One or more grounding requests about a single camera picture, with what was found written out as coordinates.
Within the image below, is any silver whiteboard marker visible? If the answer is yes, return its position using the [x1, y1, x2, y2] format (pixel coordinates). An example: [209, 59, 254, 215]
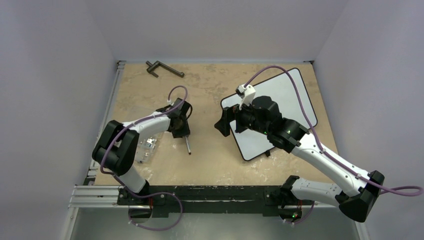
[184, 135, 192, 155]

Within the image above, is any white whiteboard black frame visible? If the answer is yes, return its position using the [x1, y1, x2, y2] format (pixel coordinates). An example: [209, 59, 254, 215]
[229, 68, 318, 162]

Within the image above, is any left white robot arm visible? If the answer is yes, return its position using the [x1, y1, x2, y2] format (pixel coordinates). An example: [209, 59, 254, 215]
[91, 98, 193, 205]

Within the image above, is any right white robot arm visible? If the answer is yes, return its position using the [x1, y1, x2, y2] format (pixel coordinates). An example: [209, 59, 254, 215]
[214, 96, 385, 223]

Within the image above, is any clear plastic screw box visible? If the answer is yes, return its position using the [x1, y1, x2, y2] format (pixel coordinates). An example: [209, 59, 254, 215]
[134, 135, 158, 163]

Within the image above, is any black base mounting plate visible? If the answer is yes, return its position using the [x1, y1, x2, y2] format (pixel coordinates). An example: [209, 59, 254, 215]
[117, 185, 312, 219]

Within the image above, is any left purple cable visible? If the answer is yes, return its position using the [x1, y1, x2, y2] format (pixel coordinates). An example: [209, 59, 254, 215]
[99, 85, 189, 232]

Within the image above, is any purple cable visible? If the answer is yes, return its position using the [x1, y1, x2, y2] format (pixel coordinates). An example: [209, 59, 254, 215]
[99, 85, 189, 232]
[243, 65, 424, 197]

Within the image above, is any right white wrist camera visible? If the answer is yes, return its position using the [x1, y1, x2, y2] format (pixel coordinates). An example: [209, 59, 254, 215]
[235, 84, 256, 111]

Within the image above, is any dark metal clamp handle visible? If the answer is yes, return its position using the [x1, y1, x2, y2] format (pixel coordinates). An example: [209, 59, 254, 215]
[145, 60, 185, 78]

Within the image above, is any aluminium rail frame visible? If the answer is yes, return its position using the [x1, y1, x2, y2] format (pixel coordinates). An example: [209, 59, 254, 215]
[68, 60, 127, 208]

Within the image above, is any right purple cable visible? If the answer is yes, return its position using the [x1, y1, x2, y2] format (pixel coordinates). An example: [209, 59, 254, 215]
[243, 65, 424, 197]

